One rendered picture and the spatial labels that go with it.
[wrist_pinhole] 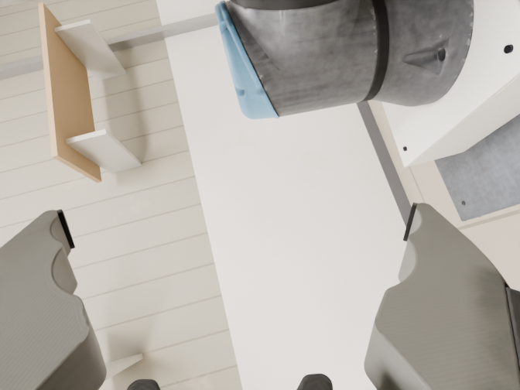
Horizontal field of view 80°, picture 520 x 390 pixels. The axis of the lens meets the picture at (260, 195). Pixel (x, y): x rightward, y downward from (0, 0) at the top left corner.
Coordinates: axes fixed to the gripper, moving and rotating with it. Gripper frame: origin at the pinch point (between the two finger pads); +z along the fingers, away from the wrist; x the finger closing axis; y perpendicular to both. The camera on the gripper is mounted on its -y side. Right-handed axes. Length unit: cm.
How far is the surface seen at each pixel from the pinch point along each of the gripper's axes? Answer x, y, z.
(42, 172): -146, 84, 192
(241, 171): -7, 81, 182
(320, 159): 47, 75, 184
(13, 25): -191, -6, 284
